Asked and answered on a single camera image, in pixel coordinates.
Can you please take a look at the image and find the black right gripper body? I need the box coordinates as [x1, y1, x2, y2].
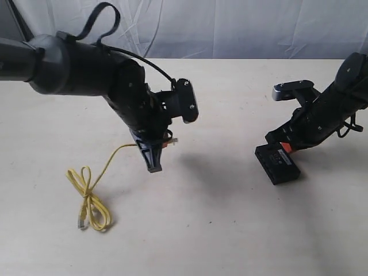
[266, 86, 355, 150]

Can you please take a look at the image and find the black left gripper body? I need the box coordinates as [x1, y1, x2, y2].
[114, 83, 172, 143]

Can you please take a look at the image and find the black rectangular adapter box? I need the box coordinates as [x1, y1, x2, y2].
[255, 143, 301, 185]

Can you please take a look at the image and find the yellow ethernet cable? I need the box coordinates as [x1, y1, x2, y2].
[66, 137, 179, 232]

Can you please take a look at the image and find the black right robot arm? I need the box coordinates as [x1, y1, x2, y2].
[265, 52, 367, 152]

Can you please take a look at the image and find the white backdrop curtain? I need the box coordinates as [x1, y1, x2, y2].
[0, 0, 368, 60]

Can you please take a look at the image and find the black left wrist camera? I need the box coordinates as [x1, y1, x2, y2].
[156, 78, 199, 124]

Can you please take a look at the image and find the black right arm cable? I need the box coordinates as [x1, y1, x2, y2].
[336, 110, 365, 138]

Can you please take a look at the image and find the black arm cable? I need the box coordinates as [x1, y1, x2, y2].
[56, 2, 177, 87]
[336, 110, 365, 138]

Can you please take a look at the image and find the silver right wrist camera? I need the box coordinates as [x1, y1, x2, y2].
[272, 80, 314, 101]

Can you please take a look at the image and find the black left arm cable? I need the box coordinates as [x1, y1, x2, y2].
[56, 2, 177, 87]

